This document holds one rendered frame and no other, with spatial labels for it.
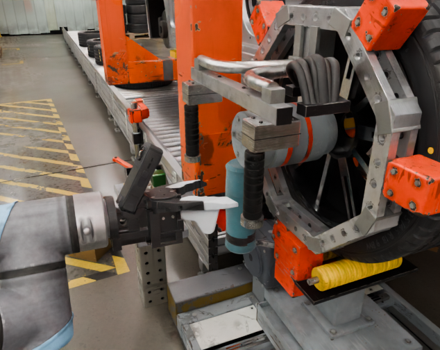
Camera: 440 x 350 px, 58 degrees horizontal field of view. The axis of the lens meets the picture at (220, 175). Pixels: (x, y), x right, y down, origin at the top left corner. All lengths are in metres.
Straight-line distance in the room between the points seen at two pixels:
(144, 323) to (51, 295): 1.04
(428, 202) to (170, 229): 0.41
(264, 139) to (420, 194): 0.26
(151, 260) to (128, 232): 0.92
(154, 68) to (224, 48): 1.98
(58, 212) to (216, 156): 0.76
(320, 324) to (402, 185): 0.70
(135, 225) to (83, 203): 0.09
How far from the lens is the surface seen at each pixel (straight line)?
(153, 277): 1.62
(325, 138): 0.91
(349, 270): 1.05
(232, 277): 1.62
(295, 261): 1.06
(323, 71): 0.71
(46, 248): 0.63
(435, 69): 0.78
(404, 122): 0.74
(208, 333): 1.48
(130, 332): 1.63
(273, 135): 0.68
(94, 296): 1.80
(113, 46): 3.10
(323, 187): 1.09
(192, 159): 1.02
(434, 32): 0.80
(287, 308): 1.37
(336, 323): 1.32
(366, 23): 0.77
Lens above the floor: 1.15
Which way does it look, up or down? 25 degrees down
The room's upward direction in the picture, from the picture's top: straight up
